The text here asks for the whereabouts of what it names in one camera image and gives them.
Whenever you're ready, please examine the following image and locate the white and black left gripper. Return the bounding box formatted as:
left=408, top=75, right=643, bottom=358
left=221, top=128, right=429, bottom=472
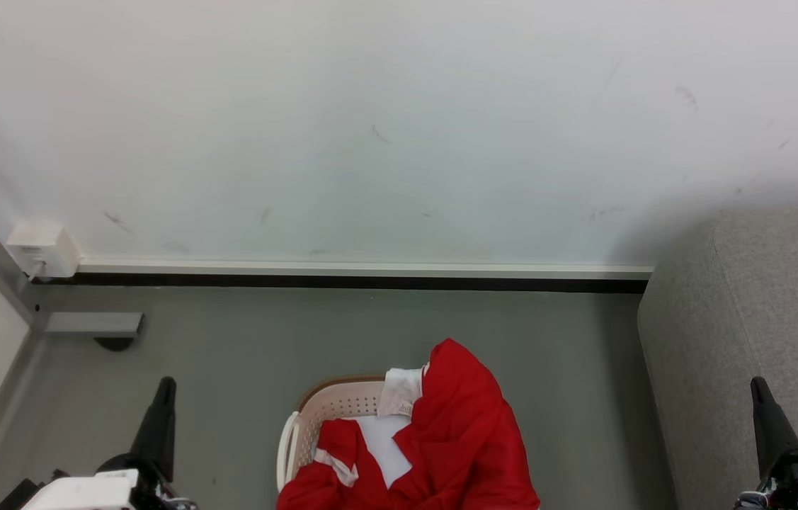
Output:
left=20, top=377, right=198, bottom=510

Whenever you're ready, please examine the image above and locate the white clothing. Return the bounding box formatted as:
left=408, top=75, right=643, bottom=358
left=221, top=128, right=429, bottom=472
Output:
left=356, top=365, right=429, bottom=489

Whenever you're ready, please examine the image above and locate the red clothing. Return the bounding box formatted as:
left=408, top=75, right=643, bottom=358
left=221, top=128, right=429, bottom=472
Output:
left=277, top=338, right=541, bottom=510

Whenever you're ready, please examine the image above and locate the white perforated laundry basket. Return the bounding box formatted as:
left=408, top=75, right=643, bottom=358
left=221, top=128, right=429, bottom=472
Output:
left=276, top=375, right=435, bottom=510

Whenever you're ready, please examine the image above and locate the grey fabric sofa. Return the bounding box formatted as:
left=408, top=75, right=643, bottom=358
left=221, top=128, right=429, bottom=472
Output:
left=638, top=209, right=798, bottom=510

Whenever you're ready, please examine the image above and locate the white and black baseboard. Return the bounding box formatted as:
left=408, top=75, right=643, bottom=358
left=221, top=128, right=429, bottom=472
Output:
left=76, top=259, right=654, bottom=294

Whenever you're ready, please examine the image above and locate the white wall socket box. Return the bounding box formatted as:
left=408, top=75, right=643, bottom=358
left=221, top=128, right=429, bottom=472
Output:
left=6, top=220, right=81, bottom=279

